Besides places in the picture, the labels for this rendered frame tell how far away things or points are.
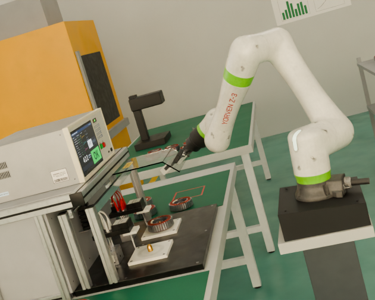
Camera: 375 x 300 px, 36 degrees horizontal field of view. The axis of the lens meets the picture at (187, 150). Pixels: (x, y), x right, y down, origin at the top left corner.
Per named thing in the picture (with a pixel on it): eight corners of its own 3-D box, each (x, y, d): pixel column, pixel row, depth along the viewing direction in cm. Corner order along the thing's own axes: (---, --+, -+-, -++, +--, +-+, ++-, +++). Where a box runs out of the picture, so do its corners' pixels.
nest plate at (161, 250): (173, 241, 225) (172, 238, 224) (167, 257, 210) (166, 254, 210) (137, 250, 227) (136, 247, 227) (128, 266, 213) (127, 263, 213)
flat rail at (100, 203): (133, 169, 258) (131, 162, 257) (94, 216, 198) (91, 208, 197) (131, 169, 258) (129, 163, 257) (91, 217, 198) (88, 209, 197)
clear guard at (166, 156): (187, 157, 252) (184, 144, 251) (180, 172, 229) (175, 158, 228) (117, 175, 258) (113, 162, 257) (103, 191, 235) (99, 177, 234)
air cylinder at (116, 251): (124, 256, 225) (119, 243, 224) (119, 264, 217) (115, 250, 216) (112, 259, 226) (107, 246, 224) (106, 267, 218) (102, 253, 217)
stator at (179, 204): (197, 202, 275) (195, 194, 274) (186, 211, 266) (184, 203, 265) (177, 204, 281) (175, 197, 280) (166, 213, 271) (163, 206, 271)
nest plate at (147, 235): (181, 219, 248) (181, 217, 248) (177, 233, 234) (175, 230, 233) (148, 227, 251) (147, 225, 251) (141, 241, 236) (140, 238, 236)
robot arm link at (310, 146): (343, 171, 208) (335, 119, 204) (316, 186, 199) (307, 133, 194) (314, 169, 218) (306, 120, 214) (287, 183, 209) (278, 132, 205)
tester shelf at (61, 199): (130, 155, 260) (127, 146, 259) (85, 204, 194) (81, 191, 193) (40, 178, 267) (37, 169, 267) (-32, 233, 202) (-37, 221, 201)
